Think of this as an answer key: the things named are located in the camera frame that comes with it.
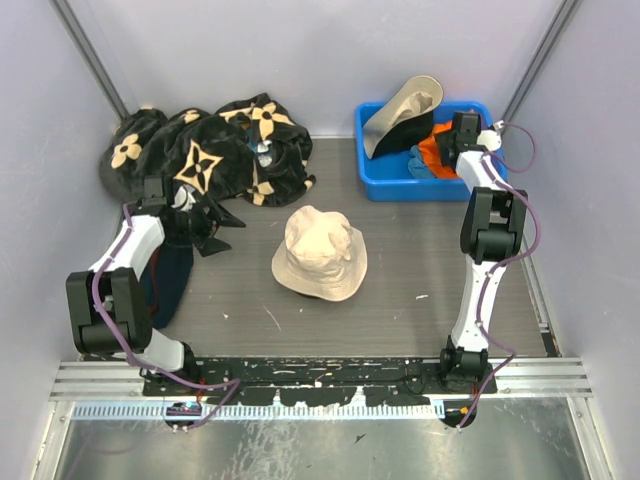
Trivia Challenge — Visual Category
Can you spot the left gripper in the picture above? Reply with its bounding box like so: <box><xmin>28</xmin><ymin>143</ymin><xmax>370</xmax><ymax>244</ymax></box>
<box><xmin>170</xmin><ymin>192</ymin><xmax>246</xmax><ymax>257</ymax></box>

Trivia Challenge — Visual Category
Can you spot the navy cloth with red stripe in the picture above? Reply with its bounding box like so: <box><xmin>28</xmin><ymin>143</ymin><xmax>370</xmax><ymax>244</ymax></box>
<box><xmin>139</xmin><ymin>243</ymin><xmax>194</xmax><ymax>330</ymax></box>

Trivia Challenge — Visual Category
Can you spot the black flower-pattern blanket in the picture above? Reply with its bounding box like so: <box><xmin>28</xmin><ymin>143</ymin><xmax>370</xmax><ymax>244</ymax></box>
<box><xmin>98</xmin><ymin>93</ymin><xmax>317</xmax><ymax>207</ymax></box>

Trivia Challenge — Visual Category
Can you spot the blue plastic bin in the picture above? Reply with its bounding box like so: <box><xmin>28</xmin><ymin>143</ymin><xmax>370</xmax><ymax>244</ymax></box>
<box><xmin>355</xmin><ymin>100</ymin><xmax>493</xmax><ymax>202</ymax></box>

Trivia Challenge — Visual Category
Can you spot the beige bucket hat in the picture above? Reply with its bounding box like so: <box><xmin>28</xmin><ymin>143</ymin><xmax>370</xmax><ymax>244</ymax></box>
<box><xmin>271</xmin><ymin>205</ymin><xmax>368</xmax><ymax>302</ymax></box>

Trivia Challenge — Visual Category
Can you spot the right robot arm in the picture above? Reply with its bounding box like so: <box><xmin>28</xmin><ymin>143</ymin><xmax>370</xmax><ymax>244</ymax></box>
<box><xmin>436</xmin><ymin>111</ymin><xmax>527</xmax><ymax>394</ymax></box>

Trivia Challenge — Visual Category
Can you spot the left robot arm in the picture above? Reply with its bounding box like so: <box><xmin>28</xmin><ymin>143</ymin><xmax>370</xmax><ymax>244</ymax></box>
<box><xmin>65</xmin><ymin>176</ymin><xmax>245</xmax><ymax>396</ymax></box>

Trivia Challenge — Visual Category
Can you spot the orange hat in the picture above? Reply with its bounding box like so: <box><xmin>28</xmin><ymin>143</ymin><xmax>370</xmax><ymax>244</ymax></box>
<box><xmin>417</xmin><ymin>121</ymin><xmax>458</xmax><ymax>180</ymax></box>

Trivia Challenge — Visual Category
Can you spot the black bucket hat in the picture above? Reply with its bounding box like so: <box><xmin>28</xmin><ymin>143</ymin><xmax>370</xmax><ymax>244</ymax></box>
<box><xmin>370</xmin><ymin>111</ymin><xmax>435</xmax><ymax>159</ymax></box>

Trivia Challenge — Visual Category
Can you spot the blue cloth in bin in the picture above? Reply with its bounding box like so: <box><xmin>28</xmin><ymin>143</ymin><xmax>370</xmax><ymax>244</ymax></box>
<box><xmin>407</xmin><ymin>145</ymin><xmax>440</xmax><ymax>179</ymax></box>

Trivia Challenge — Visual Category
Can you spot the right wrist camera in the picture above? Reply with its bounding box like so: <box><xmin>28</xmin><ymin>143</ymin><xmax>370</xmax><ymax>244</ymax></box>
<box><xmin>477</xmin><ymin>120</ymin><xmax>505</xmax><ymax>152</ymax></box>

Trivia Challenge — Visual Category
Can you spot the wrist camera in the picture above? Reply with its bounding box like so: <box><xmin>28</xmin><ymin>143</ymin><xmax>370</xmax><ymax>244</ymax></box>
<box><xmin>477</xmin><ymin>120</ymin><xmax>505</xmax><ymax>152</ymax></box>
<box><xmin>172</xmin><ymin>185</ymin><xmax>197</xmax><ymax>212</ymax></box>

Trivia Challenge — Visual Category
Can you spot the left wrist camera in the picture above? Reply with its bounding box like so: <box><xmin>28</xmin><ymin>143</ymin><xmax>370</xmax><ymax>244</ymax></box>
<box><xmin>172</xmin><ymin>185</ymin><xmax>197</xmax><ymax>212</ymax></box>

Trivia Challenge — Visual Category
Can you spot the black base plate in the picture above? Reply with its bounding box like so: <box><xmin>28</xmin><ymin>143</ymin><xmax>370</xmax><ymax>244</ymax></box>
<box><xmin>141</xmin><ymin>355</ymin><xmax>499</xmax><ymax>407</ymax></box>

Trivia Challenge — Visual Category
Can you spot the aluminium front rail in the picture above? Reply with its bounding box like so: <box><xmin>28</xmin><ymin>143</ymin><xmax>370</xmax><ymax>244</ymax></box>
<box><xmin>50</xmin><ymin>357</ymin><xmax>593</xmax><ymax>399</ymax></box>

